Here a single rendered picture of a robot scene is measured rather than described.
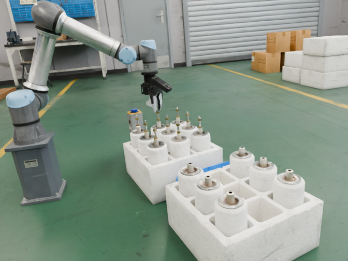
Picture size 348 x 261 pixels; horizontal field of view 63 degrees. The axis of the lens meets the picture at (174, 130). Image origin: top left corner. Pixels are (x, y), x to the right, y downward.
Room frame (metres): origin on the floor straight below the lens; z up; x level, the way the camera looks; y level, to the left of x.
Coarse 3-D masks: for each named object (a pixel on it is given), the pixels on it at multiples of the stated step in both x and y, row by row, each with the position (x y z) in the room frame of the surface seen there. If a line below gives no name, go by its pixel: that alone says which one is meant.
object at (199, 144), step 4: (192, 136) 1.29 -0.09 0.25; (196, 136) 1.28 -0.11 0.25; (200, 136) 1.27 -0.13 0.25; (204, 136) 1.27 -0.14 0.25; (208, 136) 1.28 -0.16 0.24; (192, 140) 1.29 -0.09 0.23; (196, 140) 1.27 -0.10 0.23; (200, 140) 1.27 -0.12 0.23; (204, 140) 1.27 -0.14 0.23; (208, 140) 1.28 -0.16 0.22; (192, 144) 1.29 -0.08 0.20; (196, 144) 1.27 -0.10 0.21; (200, 144) 1.26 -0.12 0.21; (204, 144) 1.27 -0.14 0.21; (208, 144) 1.28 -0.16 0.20; (192, 148) 1.29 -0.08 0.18; (196, 148) 1.27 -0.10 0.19; (200, 148) 1.27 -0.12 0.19; (204, 148) 1.27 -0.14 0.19; (208, 148) 1.28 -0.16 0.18
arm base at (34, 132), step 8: (16, 128) 1.25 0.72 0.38; (24, 128) 1.24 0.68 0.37; (32, 128) 1.25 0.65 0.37; (40, 128) 1.28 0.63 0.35; (16, 136) 1.25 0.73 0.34; (24, 136) 1.23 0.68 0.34; (32, 136) 1.24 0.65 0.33; (40, 136) 1.26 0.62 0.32; (16, 144) 1.23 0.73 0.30; (24, 144) 1.22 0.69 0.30
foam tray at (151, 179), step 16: (128, 144) 1.43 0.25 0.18; (128, 160) 1.39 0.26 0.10; (144, 160) 1.21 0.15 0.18; (176, 160) 1.18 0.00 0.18; (192, 160) 1.20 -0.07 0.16; (208, 160) 1.24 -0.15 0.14; (144, 176) 1.17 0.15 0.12; (160, 176) 1.13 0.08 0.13; (176, 176) 1.16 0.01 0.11; (144, 192) 1.20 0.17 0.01; (160, 192) 1.13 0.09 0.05
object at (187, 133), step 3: (180, 129) 1.41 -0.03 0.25; (183, 129) 1.39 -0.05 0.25; (192, 129) 1.38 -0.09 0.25; (195, 129) 1.39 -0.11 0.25; (183, 132) 1.38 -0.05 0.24; (186, 132) 1.37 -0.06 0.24; (189, 132) 1.37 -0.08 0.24; (192, 132) 1.38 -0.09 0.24; (183, 135) 1.38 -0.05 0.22; (186, 135) 1.37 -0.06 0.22; (189, 135) 1.37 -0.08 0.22; (189, 138) 1.37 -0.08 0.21
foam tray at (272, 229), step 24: (168, 192) 0.93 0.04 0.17; (240, 192) 0.93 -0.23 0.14; (168, 216) 0.96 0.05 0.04; (192, 216) 0.77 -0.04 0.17; (264, 216) 0.82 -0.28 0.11; (288, 216) 0.71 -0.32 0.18; (312, 216) 0.76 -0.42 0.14; (192, 240) 0.78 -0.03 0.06; (216, 240) 0.65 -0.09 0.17; (240, 240) 0.63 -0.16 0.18; (264, 240) 0.67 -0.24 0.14; (288, 240) 0.71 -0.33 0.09; (312, 240) 0.76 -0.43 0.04
